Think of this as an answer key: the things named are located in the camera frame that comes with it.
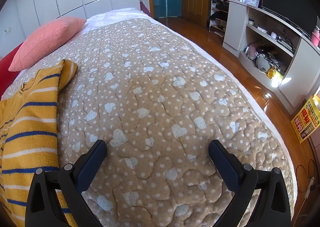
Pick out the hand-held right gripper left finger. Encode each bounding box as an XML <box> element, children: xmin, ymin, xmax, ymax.
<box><xmin>25</xmin><ymin>139</ymin><xmax>108</xmax><ymax>227</ymax></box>

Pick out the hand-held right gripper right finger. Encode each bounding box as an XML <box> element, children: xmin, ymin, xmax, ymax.
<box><xmin>208</xmin><ymin>139</ymin><xmax>292</xmax><ymax>227</ymax></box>

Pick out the yellow striped sweater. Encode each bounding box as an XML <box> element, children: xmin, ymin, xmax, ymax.
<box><xmin>0</xmin><ymin>59</ymin><xmax>78</xmax><ymax>227</ymax></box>

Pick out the yellow printed poster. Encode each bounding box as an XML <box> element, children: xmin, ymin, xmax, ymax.
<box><xmin>290</xmin><ymin>96</ymin><xmax>320</xmax><ymax>144</ymax></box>

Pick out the beige heart print quilted blanket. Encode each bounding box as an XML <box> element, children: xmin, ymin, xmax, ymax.
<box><xmin>1</xmin><ymin>18</ymin><xmax>293</xmax><ymax>227</ymax></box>

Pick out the yellow object on shelf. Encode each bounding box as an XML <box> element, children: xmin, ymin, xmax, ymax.
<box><xmin>266</xmin><ymin>66</ymin><xmax>279</xmax><ymax>79</ymax></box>

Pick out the pink cloth bundle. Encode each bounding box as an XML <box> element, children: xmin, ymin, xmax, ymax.
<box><xmin>246</xmin><ymin>43</ymin><xmax>261</xmax><ymax>58</ymax></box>

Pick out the red pillow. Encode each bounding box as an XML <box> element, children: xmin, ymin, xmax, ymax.
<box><xmin>0</xmin><ymin>43</ymin><xmax>23</xmax><ymax>98</ymax></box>

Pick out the pink pillow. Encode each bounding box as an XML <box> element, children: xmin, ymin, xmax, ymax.
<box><xmin>8</xmin><ymin>16</ymin><xmax>87</xmax><ymax>72</ymax></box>

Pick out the white television cabinet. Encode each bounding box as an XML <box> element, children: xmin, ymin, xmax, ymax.
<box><xmin>222</xmin><ymin>0</ymin><xmax>320</xmax><ymax>115</ymax></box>

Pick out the pink bottle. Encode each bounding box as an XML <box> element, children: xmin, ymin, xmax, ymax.
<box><xmin>311</xmin><ymin>27</ymin><xmax>320</xmax><ymax>48</ymax></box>

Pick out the black television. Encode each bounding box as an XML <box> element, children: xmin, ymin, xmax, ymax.
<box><xmin>261</xmin><ymin>0</ymin><xmax>320</xmax><ymax>40</ymax></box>

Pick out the black floor cable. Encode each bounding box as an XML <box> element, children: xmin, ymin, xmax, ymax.
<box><xmin>296</xmin><ymin>158</ymin><xmax>318</xmax><ymax>200</ymax></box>

